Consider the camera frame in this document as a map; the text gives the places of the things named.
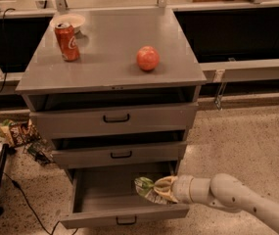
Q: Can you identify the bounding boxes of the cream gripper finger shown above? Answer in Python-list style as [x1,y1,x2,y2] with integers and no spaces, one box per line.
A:
[154,187,178,203]
[155,176,178,189]

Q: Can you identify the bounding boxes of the green jalapeno chip bag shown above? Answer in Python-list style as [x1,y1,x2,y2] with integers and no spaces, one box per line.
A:
[134,177,170,205]

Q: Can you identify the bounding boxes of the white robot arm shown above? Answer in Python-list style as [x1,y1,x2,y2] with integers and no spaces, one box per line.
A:
[154,173,279,234]

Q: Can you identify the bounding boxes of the grey open bottom drawer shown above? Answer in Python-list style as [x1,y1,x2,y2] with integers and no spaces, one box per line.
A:
[61,162,189,229]

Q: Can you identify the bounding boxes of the grey top drawer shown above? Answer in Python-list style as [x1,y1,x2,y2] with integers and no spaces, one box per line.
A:
[30,103,198,139]

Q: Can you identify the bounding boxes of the grey drawer cabinet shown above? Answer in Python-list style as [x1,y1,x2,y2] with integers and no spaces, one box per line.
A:
[15,7,208,181]

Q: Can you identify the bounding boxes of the grey middle drawer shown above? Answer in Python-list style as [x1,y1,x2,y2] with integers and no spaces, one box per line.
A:
[52,141,187,168]

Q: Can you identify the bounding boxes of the dark snack bag on floor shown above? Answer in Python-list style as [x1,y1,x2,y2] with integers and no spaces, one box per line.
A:
[25,141,53,166]

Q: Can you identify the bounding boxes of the brown snack bag on floor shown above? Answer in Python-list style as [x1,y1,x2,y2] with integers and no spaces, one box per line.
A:
[0,119,40,147]

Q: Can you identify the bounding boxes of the white bowl on counter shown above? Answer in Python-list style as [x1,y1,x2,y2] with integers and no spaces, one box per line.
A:
[49,14,85,33]

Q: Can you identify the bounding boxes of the red apple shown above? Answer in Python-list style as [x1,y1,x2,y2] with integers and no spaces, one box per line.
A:
[136,46,160,71]

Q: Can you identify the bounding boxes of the red cola can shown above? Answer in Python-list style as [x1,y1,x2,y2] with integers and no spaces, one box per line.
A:
[54,23,80,62]

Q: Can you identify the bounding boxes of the metal bracket under rail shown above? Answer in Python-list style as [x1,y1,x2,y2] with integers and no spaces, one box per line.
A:
[214,82,227,111]

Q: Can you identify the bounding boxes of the grey metal rail frame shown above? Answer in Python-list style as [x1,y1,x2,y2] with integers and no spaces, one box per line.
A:
[0,0,279,96]

